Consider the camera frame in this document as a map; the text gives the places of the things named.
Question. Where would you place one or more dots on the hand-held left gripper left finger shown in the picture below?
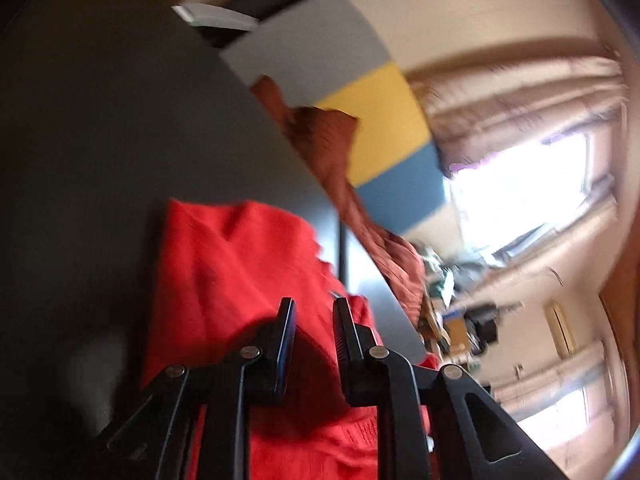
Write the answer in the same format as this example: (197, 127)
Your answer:
(286, 355)

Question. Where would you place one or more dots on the cluttered wooden shelf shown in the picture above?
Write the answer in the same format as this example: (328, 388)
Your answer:
(470, 320)

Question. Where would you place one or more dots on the beige wall unit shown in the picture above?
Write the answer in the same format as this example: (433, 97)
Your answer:
(560, 327)

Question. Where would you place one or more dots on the rust brown puffer jacket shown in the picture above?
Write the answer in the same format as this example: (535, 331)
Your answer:
(325, 135)

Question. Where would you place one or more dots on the patterned curtain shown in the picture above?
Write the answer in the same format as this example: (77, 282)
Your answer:
(500, 110)

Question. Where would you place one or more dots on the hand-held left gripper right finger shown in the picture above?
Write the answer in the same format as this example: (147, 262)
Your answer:
(345, 355)

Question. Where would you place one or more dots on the bright window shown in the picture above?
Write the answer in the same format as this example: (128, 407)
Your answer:
(510, 200)

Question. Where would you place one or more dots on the red knit sweater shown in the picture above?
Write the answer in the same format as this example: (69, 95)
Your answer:
(225, 270)

